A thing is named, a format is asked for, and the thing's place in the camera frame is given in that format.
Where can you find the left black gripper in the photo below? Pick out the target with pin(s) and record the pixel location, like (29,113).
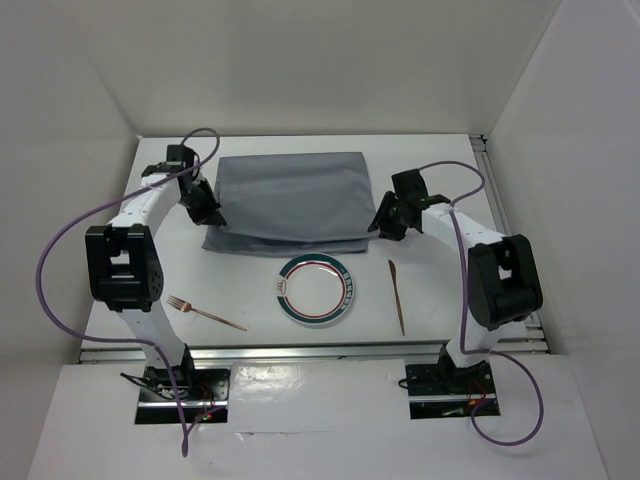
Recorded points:
(208,214)

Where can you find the copper fork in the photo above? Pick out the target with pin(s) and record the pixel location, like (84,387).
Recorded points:
(186,307)

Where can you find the copper knife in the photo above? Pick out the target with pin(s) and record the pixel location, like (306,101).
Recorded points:
(393,274)

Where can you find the aluminium rail front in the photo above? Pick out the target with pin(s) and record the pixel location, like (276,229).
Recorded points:
(284,353)

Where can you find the grey cloth napkin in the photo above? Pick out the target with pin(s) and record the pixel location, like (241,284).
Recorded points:
(285,205)

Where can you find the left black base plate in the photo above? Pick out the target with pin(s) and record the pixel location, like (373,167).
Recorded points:
(204,397)

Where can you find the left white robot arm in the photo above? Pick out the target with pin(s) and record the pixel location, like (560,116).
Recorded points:
(124,268)

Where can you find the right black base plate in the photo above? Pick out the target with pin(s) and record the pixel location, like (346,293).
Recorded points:
(433,395)

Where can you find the white plate green red rim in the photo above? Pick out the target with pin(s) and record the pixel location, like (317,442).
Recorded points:
(315,290)

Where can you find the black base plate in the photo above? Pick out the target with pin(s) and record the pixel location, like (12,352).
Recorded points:
(433,395)
(204,397)

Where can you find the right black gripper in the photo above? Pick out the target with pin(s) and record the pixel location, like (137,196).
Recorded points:
(381,219)

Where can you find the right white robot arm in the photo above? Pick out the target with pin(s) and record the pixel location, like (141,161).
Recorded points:
(500,282)

